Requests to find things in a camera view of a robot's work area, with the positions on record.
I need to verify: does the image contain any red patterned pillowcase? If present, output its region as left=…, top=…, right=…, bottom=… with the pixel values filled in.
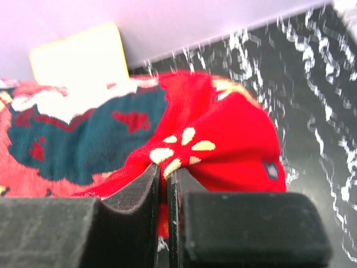
left=1, top=71, right=286, bottom=237

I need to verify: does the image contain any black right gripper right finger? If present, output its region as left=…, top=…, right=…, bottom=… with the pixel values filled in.
left=167, top=169, right=333, bottom=267

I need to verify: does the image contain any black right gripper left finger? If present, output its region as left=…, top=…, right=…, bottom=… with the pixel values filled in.
left=1, top=164, right=160, bottom=267

